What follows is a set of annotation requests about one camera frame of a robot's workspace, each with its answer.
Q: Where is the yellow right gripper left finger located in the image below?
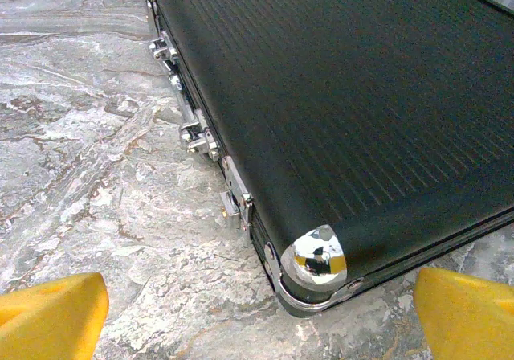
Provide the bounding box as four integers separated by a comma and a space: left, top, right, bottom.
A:
0, 272, 110, 360

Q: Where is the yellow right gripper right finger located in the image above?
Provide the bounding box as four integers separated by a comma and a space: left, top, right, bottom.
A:
413, 267, 514, 360

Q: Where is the black ribbed hard case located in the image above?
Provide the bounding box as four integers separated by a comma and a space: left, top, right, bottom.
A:
142, 0, 514, 320

